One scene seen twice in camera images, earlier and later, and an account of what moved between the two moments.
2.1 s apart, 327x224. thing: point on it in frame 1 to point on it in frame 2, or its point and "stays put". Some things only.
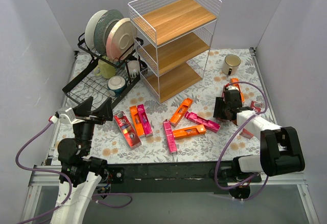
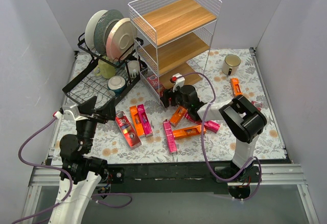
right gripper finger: [219, 111] to [165, 98]
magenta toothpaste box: [144, 120] stays put
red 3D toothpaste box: [127, 130] stays put
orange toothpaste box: [182, 111] stays put
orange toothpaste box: [138, 121] stays put
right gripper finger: [222, 118] to [173, 99]
